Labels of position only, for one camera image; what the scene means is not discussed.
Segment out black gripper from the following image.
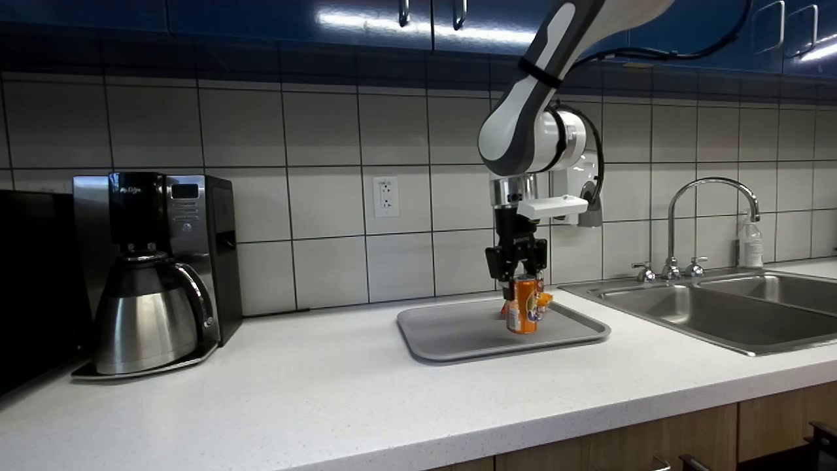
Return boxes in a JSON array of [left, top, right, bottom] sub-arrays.
[[483, 206, 548, 304]]

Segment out orange Fanta soda can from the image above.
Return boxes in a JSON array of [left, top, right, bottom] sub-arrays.
[[504, 273, 544, 337]]

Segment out grey plastic tray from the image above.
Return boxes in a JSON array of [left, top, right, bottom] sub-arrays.
[[394, 298, 611, 366]]

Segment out chrome gooseneck faucet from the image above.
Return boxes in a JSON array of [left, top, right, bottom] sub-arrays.
[[633, 176, 764, 284]]

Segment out wooden lower cabinets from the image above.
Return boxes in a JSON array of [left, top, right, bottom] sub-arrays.
[[434, 379, 837, 471]]

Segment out stainless steel double sink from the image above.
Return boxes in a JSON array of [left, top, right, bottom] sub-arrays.
[[573, 270, 837, 358]]

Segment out clear soap bottle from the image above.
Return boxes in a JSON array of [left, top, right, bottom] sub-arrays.
[[735, 217, 767, 273]]

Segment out black coffee maker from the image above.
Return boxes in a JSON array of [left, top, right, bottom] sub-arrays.
[[70, 171, 242, 384]]

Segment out stainless steel coffee carafe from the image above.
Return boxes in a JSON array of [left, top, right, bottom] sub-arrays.
[[92, 253, 219, 379]]

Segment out glossy blue upper cabinets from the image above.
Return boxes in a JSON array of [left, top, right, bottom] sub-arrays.
[[0, 0, 837, 69]]

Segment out black microwave oven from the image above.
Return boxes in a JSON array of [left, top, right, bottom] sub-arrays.
[[0, 189, 89, 395]]

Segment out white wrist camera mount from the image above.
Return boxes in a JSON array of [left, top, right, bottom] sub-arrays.
[[517, 195, 591, 226]]

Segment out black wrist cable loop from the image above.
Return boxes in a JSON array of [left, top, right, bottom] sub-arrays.
[[547, 103, 606, 212]]

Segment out white wall outlet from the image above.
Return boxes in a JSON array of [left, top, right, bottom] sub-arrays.
[[370, 176, 399, 219]]

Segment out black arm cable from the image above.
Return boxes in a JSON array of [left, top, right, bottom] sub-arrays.
[[570, 0, 756, 72]]

